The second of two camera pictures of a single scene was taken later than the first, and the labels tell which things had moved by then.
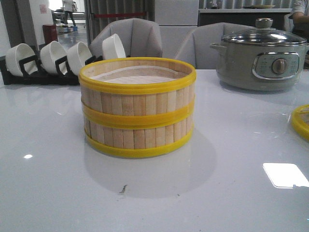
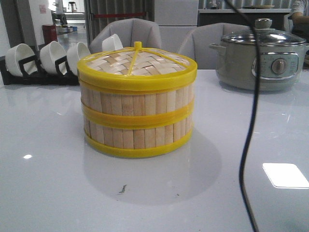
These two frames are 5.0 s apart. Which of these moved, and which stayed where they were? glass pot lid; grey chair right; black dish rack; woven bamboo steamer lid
Moved: woven bamboo steamer lid
Stayed: black dish rack; glass pot lid; grey chair right
